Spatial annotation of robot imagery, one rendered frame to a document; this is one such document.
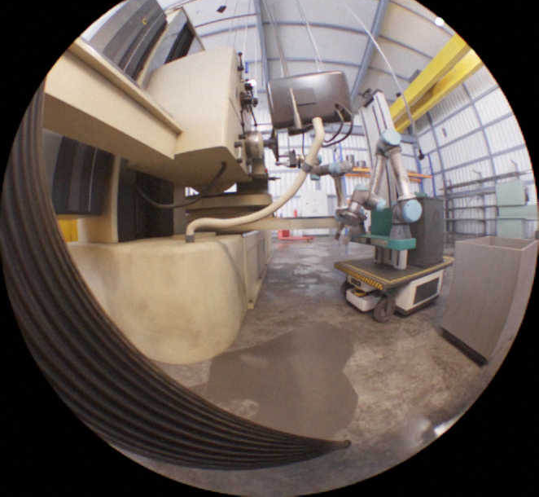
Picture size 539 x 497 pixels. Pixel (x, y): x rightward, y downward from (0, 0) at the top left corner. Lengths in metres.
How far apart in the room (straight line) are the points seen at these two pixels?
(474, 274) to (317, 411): 0.90
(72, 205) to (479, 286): 1.86
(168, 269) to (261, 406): 0.66
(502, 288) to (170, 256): 1.41
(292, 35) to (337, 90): 7.68
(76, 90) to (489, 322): 1.67
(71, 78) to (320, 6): 7.92
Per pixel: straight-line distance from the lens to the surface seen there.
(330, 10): 8.31
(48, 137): 1.01
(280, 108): 0.77
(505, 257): 0.97
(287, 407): 0.79
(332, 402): 0.82
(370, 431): 0.77
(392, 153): 1.11
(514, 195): 5.21
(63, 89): 0.65
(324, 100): 0.76
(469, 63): 8.90
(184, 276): 0.79
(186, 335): 0.90
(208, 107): 1.04
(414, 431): 0.82
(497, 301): 1.02
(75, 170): 1.02
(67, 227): 2.86
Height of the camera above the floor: 0.68
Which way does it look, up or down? 1 degrees down
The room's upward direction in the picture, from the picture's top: 2 degrees counter-clockwise
